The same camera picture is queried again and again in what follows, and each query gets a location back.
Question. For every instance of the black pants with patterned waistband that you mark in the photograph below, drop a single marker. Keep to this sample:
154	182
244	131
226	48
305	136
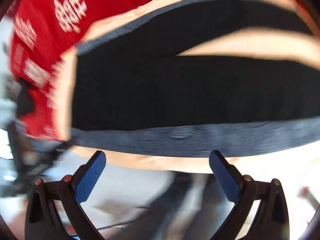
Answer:
239	76

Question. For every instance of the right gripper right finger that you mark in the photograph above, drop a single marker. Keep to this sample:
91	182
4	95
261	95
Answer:
271	220

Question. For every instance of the cream peach cloth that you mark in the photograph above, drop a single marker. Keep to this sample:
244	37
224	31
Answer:
65	92

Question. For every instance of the red blanket with white characters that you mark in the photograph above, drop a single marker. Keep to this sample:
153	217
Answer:
43	31

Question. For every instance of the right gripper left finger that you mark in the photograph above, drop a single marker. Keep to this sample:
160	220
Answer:
42	219

